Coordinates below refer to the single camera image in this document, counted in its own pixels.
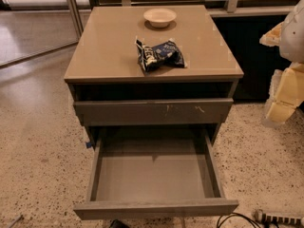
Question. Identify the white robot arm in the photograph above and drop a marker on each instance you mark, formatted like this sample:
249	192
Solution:
291	47

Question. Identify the metal glass door frame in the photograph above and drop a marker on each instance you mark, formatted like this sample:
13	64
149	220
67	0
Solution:
31	29

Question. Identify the white ceramic bowl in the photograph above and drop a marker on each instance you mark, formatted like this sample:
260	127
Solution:
160	18

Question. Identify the black object at bottom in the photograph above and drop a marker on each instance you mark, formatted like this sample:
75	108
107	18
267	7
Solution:
118	224

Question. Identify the closed grey top drawer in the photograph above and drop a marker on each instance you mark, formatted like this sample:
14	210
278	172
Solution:
147	112

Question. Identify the white power strip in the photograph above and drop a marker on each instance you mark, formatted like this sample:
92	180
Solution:
262	216

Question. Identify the blue tape piece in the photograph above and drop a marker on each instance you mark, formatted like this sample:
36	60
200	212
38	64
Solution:
88	144

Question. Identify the metal rod on floor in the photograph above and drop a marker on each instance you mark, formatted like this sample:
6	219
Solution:
20	217

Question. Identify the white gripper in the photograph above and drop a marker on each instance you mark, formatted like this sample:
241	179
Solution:
294	37

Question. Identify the blue chip bag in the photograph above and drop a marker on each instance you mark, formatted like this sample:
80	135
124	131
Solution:
165	54

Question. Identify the grey drawer cabinet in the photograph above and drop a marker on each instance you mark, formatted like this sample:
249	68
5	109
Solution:
104	66

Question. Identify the open grey middle drawer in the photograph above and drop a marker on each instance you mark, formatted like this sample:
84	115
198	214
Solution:
147	173

